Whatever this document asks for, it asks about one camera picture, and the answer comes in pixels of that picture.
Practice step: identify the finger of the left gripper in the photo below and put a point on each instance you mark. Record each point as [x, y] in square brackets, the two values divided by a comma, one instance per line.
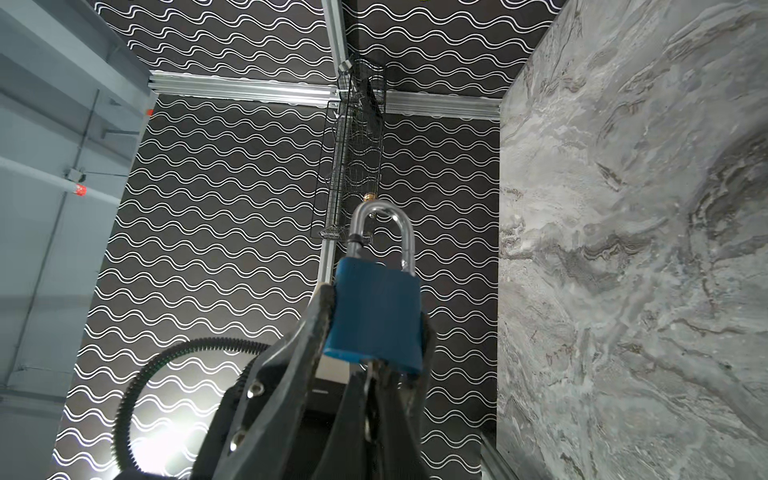
[255, 427]

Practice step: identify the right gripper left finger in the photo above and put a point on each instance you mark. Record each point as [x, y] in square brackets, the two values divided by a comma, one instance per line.
[345, 455]

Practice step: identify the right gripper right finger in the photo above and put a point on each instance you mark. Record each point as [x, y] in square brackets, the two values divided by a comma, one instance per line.
[399, 400]

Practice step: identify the blue padlock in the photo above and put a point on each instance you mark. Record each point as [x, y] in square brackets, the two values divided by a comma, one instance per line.
[377, 315]

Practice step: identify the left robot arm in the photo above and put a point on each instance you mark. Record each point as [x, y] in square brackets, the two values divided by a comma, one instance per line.
[309, 443]

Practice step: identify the black wire basket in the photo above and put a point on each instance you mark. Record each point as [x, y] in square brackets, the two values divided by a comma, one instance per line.
[351, 147]

